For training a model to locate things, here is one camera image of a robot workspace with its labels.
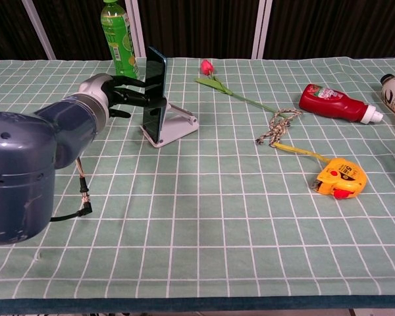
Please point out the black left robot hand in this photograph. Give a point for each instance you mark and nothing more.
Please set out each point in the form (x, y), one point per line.
(131, 98)

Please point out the black smartphone with blue edge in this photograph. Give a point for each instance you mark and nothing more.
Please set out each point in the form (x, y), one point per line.
(155, 72)

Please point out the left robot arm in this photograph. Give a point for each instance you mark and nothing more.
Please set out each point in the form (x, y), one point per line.
(19, 164)

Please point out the white folding phone stand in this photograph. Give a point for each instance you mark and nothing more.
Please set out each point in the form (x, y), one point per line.
(181, 126)

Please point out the green tea bottle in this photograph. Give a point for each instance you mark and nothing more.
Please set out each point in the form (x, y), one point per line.
(118, 42)

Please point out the artificial pink rose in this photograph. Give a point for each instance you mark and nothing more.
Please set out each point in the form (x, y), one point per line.
(206, 66)

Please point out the dark pleated curtain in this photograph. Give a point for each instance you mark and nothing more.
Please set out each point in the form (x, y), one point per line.
(200, 28)

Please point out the green checked tablecloth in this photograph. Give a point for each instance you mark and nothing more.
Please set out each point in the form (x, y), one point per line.
(197, 214)

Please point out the red ketchup bottle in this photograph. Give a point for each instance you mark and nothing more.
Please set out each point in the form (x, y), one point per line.
(329, 100)

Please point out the yellow tape measure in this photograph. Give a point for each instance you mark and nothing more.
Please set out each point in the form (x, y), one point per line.
(344, 177)

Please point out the white frame post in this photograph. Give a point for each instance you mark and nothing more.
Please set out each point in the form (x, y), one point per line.
(136, 26)
(260, 29)
(39, 29)

